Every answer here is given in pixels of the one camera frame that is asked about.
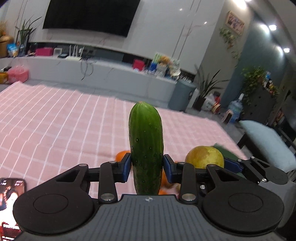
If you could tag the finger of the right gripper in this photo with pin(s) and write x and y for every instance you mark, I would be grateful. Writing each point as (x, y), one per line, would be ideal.
(232, 165)

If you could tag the yellow green pear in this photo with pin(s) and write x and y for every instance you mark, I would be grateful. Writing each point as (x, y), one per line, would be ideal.
(201, 156)

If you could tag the pink checkered tablecloth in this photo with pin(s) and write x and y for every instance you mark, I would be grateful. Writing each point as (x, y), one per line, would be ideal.
(46, 131)

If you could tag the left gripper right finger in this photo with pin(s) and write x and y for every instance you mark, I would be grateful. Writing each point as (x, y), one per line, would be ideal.
(198, 186)

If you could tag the framed wall picture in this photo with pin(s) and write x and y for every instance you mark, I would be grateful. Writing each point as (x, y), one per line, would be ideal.
(235, 23)

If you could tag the teddy bear toy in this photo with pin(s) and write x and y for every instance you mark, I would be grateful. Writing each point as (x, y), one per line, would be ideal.
(164, 60)

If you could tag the leafy plant on shelf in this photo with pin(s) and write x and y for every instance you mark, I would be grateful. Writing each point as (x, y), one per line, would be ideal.
(253, 78)

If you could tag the grey trash bin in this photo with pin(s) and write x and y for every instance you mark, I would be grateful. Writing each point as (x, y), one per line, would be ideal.
(181, 95)

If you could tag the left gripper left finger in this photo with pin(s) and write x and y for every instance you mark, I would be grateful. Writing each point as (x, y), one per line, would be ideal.
(107, 175)

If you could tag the pink storage box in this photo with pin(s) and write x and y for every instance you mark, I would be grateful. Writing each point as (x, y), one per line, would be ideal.
(18, 73)

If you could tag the red box on console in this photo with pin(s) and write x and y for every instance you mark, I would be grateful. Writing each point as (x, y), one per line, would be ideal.
(138, 64)

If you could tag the water bottle jug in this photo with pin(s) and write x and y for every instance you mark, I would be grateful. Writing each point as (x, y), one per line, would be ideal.
(236, 107)

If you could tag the white tv console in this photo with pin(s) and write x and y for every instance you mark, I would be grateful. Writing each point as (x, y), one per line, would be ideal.
(98, 74)

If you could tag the magenta box on console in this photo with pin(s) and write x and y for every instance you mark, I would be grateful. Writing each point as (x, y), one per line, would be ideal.
(46, 51)

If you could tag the black wall television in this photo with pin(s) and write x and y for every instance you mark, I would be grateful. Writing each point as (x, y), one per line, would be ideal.
(107, 16)

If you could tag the smartphone with lit screen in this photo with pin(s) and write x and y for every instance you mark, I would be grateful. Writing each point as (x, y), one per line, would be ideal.
(11, 189)

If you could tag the potted plant by bin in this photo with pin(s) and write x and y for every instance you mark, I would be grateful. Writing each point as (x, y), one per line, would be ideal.
(205, 84)

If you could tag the white wifi router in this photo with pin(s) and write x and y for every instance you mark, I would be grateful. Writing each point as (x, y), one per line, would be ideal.
(75, 53)

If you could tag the green cucumber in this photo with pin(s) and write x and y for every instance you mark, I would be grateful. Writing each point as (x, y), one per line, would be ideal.
(146, 148)

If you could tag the orange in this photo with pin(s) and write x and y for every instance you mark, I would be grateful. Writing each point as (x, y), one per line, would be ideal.
(168, 188)
(119, 156)

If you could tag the light blue cushion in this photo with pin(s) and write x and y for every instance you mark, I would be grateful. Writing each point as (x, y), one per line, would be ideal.
(270, 145)

